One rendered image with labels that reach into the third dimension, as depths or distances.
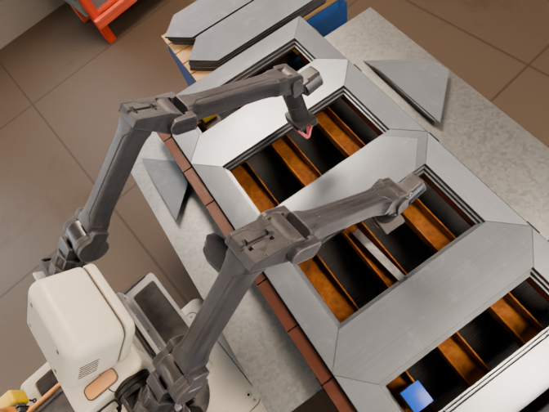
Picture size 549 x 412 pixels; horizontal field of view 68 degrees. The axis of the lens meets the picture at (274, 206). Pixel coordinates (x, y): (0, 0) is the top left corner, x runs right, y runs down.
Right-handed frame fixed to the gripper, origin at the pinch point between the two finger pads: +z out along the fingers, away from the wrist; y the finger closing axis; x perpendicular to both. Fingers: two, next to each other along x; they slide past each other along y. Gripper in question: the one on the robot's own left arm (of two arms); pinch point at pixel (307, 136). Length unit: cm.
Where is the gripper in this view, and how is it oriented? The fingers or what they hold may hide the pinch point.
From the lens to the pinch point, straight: 137.6
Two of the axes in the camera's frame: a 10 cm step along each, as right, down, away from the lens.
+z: 3.2, 5.5, 7.7
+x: -8.2, 5.7, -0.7
